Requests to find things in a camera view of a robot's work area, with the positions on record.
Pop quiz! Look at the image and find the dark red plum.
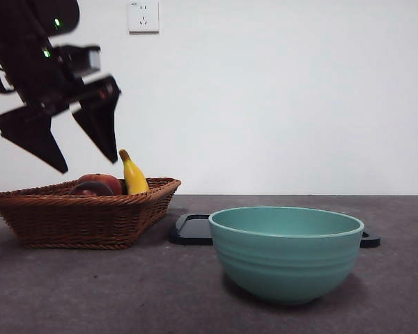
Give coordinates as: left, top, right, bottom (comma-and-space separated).
68, 181, 115, 197

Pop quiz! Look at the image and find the teal ribbed bowl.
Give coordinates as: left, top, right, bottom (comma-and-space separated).
208, 206, 365, 305

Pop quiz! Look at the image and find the red orange peach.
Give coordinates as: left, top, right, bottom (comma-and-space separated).
77, 173, 124, 196

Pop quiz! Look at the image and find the yellow banana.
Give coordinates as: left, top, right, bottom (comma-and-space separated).
118, 149, 151, 196

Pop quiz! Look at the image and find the brown wicker basket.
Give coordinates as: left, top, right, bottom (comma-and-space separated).
0, 177, 183, 251

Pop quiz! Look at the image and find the dark rectangular tray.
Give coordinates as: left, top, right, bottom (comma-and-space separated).
169, 214, 382, 248

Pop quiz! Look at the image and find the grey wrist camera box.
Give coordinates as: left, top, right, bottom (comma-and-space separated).
54, 44, 102, 77

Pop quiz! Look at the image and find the white wall socket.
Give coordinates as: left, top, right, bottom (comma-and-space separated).
128, 1, 160, 35

